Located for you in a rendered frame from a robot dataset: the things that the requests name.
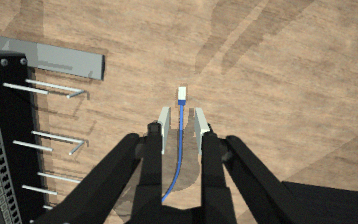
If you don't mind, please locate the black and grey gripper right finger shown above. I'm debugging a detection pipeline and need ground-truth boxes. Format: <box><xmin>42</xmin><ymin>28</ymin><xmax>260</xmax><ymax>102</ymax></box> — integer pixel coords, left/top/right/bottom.
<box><xmin>194</xmin><ymin>108</ymin><xmax>326</xmax><ymax>224</ymax></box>

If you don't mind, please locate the white network cable plug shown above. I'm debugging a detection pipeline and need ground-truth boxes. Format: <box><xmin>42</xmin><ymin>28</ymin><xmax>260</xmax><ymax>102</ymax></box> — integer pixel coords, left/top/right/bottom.
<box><xmin>178</xmin><ymin>86</ymin><xmax>186</xmax><ymax>105</ymax></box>

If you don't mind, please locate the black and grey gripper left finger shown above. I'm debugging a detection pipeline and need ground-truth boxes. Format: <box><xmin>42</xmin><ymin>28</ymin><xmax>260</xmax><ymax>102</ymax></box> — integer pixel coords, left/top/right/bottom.
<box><xmin>30</xmin><ymin>107</ymin><xmax>169</xmax><ymax>224</ymax></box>

